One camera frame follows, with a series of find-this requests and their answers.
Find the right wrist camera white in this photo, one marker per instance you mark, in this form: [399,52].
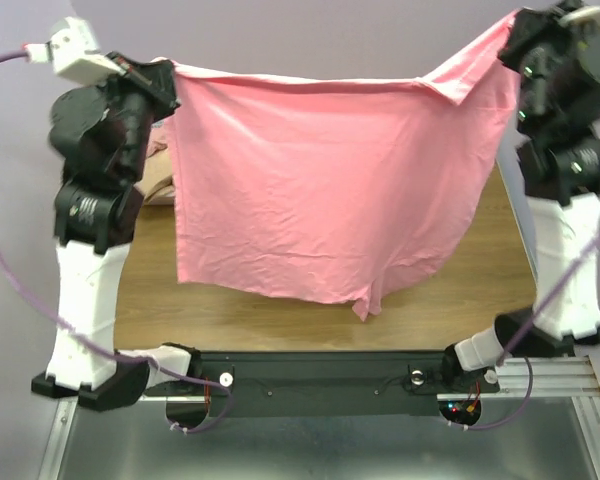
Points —
[581,15]

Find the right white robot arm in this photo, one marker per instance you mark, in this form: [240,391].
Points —
[562,188]

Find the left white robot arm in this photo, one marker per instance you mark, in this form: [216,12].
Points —
[93,230]

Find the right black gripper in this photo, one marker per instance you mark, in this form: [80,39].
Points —
[515,45]

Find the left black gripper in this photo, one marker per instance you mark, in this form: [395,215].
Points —
[159,76]

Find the dusty pink t shirt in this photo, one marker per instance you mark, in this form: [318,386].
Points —
[157,139]

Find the aluminium frame rail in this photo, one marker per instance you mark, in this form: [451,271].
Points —
[552,378]

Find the beige t shirt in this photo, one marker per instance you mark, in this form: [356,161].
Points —
[157,184]

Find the bright pink t shirt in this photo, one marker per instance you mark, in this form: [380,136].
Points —
[334,191]

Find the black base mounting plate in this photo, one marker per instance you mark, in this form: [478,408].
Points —
[337,383]

